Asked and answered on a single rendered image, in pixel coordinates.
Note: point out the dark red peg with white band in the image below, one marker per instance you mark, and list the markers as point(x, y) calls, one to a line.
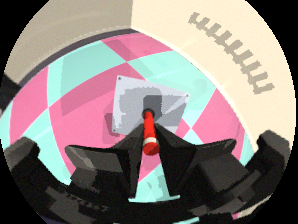
point(151, 146)

